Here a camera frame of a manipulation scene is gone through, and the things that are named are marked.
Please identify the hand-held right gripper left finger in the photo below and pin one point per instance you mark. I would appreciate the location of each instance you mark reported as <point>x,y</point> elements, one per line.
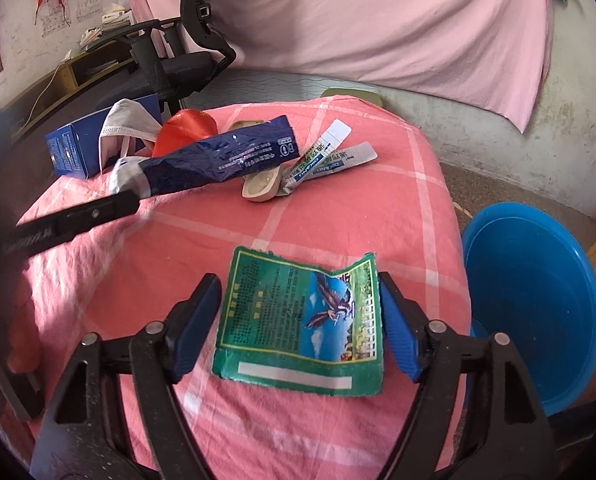
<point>198,327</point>

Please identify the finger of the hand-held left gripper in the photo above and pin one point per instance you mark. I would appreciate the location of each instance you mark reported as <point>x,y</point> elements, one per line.
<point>78,220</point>

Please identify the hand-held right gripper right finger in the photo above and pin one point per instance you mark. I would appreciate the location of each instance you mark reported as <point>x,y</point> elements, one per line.
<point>397,332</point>

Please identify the green printed sachet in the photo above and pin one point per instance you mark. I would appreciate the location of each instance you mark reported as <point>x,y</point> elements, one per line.
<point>258,310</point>

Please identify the white face mask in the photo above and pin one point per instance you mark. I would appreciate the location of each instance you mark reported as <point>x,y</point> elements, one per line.
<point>128,120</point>

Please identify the blue plastic basin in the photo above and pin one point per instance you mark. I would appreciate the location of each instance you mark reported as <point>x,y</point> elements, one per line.
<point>527,300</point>

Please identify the white ointment tube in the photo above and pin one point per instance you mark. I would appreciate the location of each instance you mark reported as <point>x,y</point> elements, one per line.
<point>333,135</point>

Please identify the blue cardboard box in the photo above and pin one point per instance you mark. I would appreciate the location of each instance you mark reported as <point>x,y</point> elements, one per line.
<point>68,150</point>

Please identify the pink checked cloth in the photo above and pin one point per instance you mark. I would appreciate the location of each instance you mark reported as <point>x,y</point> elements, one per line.
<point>328,220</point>

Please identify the wooden shelf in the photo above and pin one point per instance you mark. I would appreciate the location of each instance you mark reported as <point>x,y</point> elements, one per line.
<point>73,72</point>

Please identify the orange-red plastic wrapper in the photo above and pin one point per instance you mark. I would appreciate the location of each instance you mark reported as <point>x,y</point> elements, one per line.
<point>183,127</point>

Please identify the beige plastic scoop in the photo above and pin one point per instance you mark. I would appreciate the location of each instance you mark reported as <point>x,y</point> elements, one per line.
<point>263,185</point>

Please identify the silver ointment tube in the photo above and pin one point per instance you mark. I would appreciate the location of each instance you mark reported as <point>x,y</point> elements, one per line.
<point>348,157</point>

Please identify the black office chair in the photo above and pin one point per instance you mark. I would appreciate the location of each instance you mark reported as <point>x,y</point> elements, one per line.
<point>178,67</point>

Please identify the pile of papers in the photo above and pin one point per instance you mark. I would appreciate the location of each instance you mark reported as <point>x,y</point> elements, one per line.
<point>113,17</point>

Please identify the pink hanging sheet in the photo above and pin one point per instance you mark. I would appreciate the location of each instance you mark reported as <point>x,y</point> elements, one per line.
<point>377,25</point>

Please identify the wall calendar sheets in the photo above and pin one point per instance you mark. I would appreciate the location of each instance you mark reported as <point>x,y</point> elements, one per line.
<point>85,2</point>

